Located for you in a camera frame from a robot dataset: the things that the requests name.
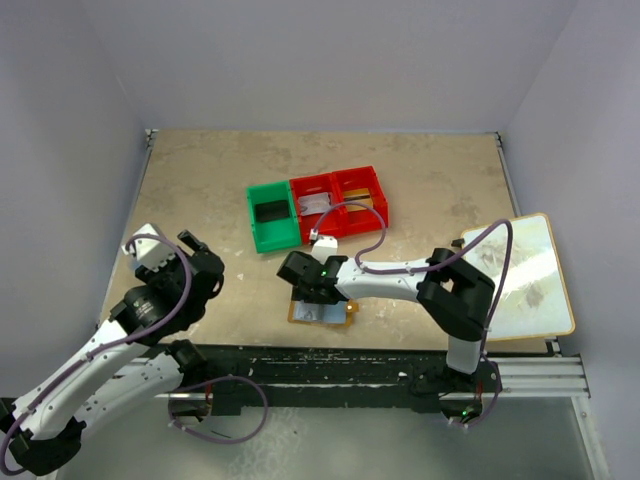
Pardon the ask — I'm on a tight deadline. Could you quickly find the silver card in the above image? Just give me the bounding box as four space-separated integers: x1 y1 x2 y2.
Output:
297 192 332 216
292 301 325 323

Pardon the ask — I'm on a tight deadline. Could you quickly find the green plastic bin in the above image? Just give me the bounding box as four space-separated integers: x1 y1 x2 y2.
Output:
246 181 301 254

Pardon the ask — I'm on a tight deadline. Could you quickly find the red bin with silver card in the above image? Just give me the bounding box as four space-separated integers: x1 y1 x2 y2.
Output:
290 173 347 245

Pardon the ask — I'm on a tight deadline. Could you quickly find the red bin with gold card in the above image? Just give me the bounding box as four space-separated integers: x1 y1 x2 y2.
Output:
332 166 389 236

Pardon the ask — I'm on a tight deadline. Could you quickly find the white board with wooden frame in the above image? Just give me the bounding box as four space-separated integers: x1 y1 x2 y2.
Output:
488 213 575 341

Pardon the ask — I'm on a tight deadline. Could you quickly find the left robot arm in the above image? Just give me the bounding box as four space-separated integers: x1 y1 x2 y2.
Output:
1 224 224 476

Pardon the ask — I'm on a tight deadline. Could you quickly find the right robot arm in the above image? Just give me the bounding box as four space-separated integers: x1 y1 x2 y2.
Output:
277 248 496 375

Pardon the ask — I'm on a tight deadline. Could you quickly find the gold card with black stripe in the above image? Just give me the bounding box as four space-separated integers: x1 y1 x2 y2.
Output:
342 188 374 212

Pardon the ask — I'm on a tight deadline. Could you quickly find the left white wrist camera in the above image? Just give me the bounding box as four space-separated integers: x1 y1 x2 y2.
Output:
120 223 179 273

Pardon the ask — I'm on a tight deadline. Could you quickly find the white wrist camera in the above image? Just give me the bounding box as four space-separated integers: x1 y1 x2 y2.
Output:
310 229 338 264
120 223 179 273

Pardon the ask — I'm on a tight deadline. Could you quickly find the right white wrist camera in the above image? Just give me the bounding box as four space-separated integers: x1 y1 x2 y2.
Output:
310 229 338 264

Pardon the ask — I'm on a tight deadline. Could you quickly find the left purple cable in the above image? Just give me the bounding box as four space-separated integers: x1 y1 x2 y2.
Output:
0 234 269 476

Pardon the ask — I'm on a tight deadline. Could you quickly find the aluminium frame rail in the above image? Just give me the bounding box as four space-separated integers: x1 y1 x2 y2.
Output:
479 342 594 401

